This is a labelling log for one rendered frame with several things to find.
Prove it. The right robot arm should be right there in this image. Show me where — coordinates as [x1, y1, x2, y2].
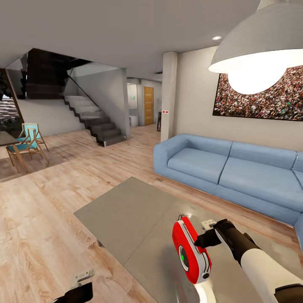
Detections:
[194, 219, 303, 303]

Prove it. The radio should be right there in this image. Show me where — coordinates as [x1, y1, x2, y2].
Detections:
[172, 215, 212, 284]

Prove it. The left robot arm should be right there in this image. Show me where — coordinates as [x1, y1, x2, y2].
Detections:
[50, 269, 95, 303]

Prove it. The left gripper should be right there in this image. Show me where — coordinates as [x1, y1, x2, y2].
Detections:
[65, 282, 93, 303]

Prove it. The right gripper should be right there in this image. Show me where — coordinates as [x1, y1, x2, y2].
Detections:
[194, 230, 218, 249]

